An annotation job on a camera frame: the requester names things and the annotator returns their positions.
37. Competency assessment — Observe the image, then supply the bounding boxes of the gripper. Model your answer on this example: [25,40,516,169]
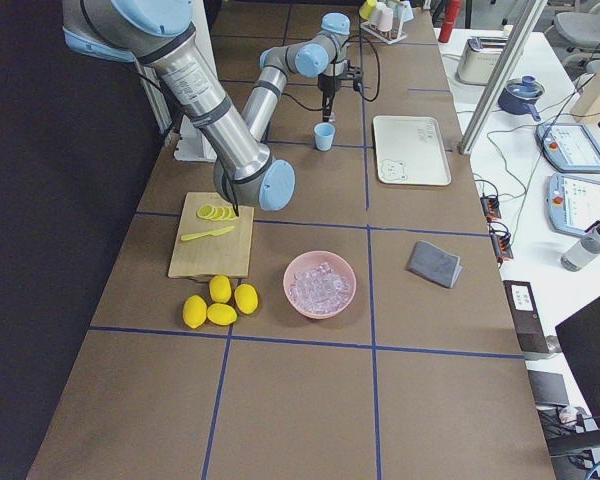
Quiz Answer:
[318,73,341,120]

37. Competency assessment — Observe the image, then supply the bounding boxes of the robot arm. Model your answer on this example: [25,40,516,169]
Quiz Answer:
[62,1,350,211]

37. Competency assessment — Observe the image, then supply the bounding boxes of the light blue cup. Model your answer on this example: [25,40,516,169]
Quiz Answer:
[313,122,336,151]

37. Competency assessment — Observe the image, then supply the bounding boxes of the yellow cup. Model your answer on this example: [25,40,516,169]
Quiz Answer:
[358,0,377,21]

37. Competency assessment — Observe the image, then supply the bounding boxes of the pink cup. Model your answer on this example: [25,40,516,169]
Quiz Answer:
[375,8,394,33]

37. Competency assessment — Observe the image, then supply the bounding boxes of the clear ice cube pile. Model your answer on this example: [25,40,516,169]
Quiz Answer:
[287,262,352,315]

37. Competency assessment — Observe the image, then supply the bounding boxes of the cream bear tray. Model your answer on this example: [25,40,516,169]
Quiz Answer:
[372,115,451,187]

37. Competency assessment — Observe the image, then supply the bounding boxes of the red bottle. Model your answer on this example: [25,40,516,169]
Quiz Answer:
[438,0,463,43]

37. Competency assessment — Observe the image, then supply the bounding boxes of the lemon slices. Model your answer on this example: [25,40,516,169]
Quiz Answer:
[196,204,238,222]

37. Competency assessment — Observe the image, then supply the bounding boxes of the silver toaster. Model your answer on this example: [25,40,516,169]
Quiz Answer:
[456,36,507,86]

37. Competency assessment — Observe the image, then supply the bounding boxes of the pink bowl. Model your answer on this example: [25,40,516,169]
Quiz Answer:
[283,251,357,319]

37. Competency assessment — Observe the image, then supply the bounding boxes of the yellow plastic knife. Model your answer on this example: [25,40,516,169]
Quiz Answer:
[180,226,235,242]

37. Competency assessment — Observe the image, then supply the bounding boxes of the grey folded cloth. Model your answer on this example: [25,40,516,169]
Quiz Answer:
[406,240,462,289]

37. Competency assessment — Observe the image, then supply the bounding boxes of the blue saucepan with lid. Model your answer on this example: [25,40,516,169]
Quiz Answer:
[498,75,545,122]

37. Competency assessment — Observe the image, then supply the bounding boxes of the yellow lemon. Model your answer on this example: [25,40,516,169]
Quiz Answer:
[182,295,207,329]
[234,283,259,315]
[206,303,238,326]
[209,275,232,304]

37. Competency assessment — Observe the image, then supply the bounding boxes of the upper teach pendant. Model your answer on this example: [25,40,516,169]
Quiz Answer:
[536,122,600,174]

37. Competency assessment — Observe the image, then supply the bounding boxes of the teach pendant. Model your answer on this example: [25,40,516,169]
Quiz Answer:
[547,173,600,237]
[536,122,600,174]

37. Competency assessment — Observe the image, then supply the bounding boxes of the lower teach pendant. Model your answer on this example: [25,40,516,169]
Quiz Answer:
[547,173,600,237]

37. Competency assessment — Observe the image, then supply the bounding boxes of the clear water bottle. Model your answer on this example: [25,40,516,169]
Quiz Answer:
[560,220,600,272]

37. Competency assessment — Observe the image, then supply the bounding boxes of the black monitor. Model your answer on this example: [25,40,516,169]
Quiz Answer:
[556,297,600,425]

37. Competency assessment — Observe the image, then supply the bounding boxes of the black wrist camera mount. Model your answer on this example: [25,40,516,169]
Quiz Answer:
[342,65,364,95]

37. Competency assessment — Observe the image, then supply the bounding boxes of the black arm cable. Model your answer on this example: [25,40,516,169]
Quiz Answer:
[349,34,382,104]

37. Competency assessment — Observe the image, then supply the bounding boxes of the white wire cup rack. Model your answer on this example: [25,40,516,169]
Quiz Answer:
[360,21,408,45]

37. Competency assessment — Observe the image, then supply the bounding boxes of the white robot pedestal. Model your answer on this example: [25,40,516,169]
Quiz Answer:
[174,0,217,163]

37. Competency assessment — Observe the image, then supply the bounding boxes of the aluminium frame post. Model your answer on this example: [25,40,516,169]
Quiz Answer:
[458,0,547,155]

